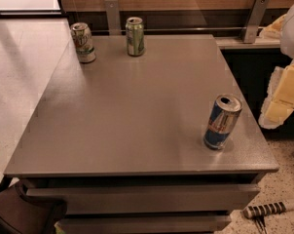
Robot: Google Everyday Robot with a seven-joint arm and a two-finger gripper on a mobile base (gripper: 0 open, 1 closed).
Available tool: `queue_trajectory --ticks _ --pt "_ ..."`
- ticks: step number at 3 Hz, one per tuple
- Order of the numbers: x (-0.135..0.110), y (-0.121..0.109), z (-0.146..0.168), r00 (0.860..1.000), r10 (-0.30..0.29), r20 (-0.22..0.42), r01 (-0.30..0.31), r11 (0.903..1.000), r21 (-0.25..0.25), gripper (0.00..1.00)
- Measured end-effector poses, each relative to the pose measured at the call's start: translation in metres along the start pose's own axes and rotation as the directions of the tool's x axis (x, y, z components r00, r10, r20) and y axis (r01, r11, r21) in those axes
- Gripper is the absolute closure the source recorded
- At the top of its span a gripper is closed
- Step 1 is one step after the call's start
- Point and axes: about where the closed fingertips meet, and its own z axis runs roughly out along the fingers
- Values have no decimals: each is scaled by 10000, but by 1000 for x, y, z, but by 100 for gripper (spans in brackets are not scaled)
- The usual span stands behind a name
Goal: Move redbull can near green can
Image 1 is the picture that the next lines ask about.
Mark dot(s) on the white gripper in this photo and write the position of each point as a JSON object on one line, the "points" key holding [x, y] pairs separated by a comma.
{"points": [[293, 33]]}

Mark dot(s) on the blue silver redbull can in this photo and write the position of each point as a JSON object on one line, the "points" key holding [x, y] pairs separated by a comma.
{"points": [[222, 120]]}

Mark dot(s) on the white green soda can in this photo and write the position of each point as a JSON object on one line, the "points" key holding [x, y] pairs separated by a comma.
{"points": [[82, 38]]}

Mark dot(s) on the striped black white tool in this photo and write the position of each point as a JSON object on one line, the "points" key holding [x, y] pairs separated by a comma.
{"points": [[273, 208]]}

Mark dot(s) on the grey upper drawer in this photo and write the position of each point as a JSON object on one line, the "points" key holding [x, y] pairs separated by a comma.
{"points": [[151, 199]]}

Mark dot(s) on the grey drawer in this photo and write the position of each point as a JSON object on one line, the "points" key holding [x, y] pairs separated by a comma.
{"points": [[151, 199], [182, 224]]}

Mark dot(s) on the grey lower drawer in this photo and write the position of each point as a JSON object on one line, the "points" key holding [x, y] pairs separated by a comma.
{"points": [[182, 224]]}

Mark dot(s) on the dark brown chair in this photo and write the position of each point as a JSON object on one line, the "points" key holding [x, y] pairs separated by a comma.
{"points": [[22, 214]]}

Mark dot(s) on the right metal wall bracket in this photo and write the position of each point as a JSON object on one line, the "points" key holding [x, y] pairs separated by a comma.
{"points": [[250, 30]]}

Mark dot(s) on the metal wall bracket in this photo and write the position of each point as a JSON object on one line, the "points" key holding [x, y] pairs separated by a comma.
{"points": [[250, 30], [113, 17]]}

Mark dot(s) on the left metal wall bracket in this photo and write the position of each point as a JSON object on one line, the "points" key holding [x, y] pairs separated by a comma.
{"points": [[113, 17]]}

